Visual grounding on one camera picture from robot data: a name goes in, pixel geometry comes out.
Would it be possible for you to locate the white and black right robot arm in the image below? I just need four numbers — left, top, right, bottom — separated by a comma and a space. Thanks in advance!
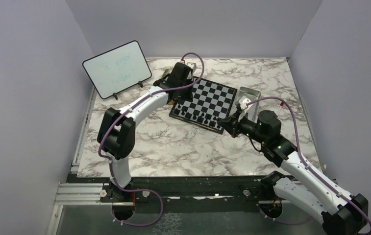
217, 111, 368, 235

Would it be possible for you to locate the red capped marker pen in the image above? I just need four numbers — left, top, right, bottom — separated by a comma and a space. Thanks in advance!
276, 102, 284, 116

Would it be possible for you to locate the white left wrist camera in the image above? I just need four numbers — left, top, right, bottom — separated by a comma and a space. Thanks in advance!
185, 62, 197, 71

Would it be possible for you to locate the small whiteboard with stand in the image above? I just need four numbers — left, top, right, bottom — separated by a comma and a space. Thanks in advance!
82, 40, 152, 99

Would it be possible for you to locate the black mounting rail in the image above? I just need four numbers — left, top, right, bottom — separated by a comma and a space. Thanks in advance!
55, 174, 280, 214

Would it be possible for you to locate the pink tin box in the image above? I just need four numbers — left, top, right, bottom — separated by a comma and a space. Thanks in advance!
235, 86, 261, 121

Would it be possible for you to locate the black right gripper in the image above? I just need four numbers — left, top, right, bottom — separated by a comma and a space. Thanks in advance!
218, 110, 268, 144

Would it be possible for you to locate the black and silver chessboard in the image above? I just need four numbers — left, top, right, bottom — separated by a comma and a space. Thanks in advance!
169, 79, 237, 134

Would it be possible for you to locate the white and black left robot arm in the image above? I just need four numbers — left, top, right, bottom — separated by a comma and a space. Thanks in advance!
97, 62, 197, 201

